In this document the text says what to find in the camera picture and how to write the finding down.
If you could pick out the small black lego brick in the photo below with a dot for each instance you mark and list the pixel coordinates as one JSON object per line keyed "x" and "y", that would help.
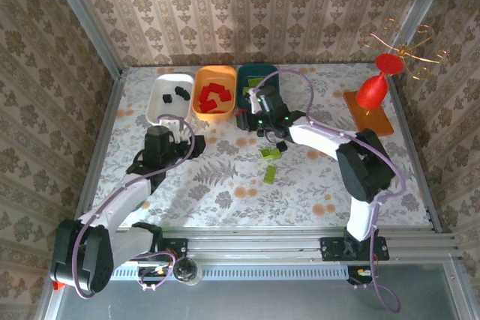
{"x": 185, "y": 94}
{"x": 167, "y": 98}
{"x": 178, "y": 90}
{"x": 282, "y": 145}

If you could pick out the long red lego brick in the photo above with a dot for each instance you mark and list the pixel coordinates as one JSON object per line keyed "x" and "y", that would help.
{"x": 224, "y": 91}
{"x": 215, "y": 86}
{"x": 207, "y": 106}
{"x": 204, "y": 94}

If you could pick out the small red lego brick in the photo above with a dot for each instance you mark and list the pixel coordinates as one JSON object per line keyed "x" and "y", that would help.
{"x": 218, "y": 111}
{"x": 226, "y": 98}

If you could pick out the orange plastic container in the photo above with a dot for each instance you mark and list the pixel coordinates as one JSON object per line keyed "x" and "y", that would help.
{"x": 224, "y": 110}

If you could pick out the white plastic container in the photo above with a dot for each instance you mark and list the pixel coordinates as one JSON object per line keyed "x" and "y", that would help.
{"x": 168, "y": 110}

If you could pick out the teal plastic container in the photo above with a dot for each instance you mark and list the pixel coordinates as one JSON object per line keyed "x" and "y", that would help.
{"x": 243, "y": 74}

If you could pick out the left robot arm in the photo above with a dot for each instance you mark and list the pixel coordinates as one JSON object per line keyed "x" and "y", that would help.
{"x": 120, "y": 204}

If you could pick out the floral tablecloth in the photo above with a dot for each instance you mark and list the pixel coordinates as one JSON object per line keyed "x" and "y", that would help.
{"x": 262, "y": 204}

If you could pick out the orange wooden board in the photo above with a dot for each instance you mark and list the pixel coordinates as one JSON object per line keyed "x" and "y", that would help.
{"x": 375, "y": 121}

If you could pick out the red goblet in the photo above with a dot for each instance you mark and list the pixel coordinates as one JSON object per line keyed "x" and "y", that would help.
{"x": 371, "y": 91}

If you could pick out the clear glass jar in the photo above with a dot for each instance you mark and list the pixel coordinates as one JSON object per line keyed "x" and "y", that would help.
{"x": 186, "y": 269}

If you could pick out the red and yellow toy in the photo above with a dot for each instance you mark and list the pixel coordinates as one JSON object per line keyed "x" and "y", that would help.
{"x": 57, "y": 286}

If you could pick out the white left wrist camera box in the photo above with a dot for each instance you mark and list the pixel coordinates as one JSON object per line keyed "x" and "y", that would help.
{"x": 172, "y": 130}

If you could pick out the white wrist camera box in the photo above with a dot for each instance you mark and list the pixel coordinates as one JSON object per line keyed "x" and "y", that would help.
{"x": 255, "y": 99}
{"x": 172, "y": 130}

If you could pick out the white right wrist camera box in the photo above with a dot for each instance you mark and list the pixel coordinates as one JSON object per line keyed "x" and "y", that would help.
{"x": 255, "y": 99}

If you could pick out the aluminium side rail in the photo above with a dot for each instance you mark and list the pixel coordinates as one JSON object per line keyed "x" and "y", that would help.
{"x": 98, "y": 147}
{"x": 413, "y": 147}

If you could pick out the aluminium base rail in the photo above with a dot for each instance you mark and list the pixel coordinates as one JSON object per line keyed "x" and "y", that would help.
{"x": 243, "y": 249}

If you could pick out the aluminium frame post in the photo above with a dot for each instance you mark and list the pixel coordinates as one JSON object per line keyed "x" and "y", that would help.
{"x": 423, "y": 12}
{"x": 86, "y": 24}

